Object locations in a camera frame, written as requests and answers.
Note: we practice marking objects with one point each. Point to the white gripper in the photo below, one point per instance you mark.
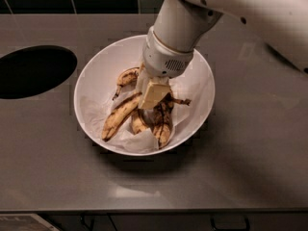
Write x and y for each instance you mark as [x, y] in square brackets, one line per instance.
[161, 61]

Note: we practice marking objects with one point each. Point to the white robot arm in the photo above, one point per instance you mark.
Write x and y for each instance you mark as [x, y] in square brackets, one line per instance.
[180, 24]

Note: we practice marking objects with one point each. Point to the white paper napkin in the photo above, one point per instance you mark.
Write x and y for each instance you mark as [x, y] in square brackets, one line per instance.
[93, 102]

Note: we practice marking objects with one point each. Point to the black cabinet handle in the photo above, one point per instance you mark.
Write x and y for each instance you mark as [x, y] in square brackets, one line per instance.
[87, 222]

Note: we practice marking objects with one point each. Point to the black drawer handle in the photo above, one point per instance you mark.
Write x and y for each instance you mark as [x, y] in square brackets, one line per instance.
[220, 223]

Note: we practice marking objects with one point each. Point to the printed paper sheet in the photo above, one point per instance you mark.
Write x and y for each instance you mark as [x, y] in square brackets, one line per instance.
[25, 222]

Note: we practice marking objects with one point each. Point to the spotted banana peel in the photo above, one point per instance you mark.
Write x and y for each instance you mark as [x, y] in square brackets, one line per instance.
[129, 108]

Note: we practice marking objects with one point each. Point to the large white bowl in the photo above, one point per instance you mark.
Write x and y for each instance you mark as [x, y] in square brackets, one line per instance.
[197, 84]

